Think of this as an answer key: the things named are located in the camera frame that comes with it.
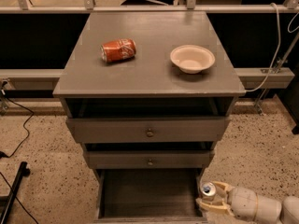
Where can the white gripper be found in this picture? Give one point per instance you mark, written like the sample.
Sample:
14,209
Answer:
243,200

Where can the silver redbull can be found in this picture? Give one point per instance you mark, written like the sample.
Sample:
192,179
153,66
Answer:
208,191

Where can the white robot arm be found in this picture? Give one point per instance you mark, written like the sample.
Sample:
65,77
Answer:
271,211

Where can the grey open bottom drawer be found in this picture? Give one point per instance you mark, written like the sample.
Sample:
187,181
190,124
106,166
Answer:
149,196

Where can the grey top drawer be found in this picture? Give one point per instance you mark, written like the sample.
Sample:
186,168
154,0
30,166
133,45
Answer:
146,130

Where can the grey middle drawer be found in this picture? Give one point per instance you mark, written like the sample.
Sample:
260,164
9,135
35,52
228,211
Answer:
147,159

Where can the grey wooden drawer cabinet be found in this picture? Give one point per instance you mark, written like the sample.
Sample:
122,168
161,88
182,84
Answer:
148,96

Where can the orange soda can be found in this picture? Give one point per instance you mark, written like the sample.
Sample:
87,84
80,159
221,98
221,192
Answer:
118,50

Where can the grey metal railing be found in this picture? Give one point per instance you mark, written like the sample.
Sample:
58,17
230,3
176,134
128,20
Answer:
149,8

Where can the white paper bowl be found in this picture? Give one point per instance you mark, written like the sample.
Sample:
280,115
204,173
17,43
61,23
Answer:
192,59

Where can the black stand leg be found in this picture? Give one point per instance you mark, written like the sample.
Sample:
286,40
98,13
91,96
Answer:
6,202

